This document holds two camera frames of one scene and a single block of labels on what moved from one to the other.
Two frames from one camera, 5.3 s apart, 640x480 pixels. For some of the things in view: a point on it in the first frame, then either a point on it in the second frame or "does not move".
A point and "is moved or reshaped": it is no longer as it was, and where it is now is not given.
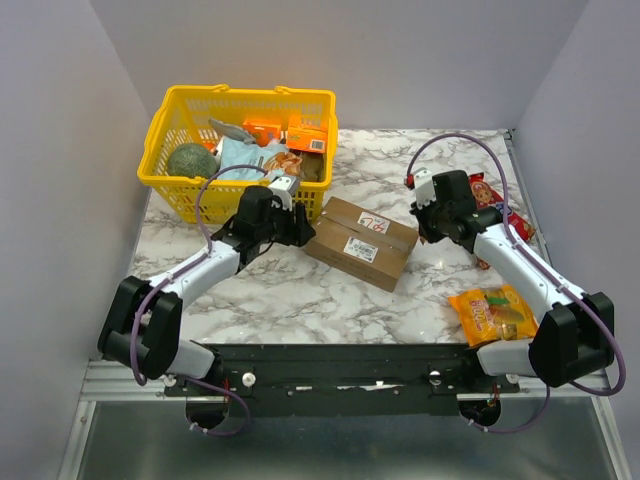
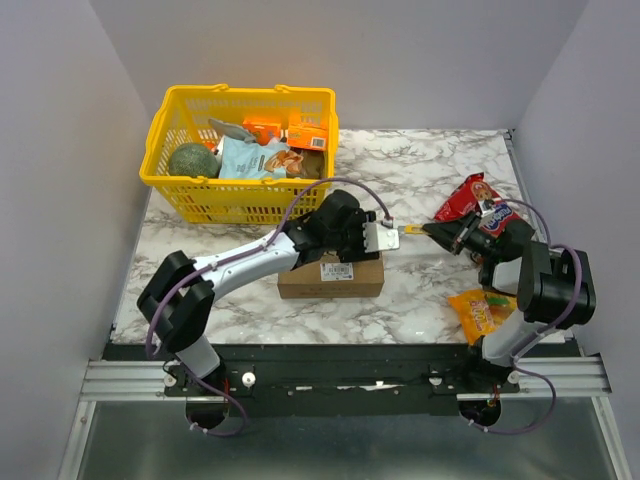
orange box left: [262, 130] does not move
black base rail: [343, 379] does not move
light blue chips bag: [235, 153] does not move
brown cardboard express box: [361, 244] is moved or reshaped
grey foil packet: [231, 131] does not move
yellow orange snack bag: [498, 313] does not move
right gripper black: [427, 220] -> [461, 240]
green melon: [192, 160] does not move
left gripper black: [299, 233] -> [359, 254]
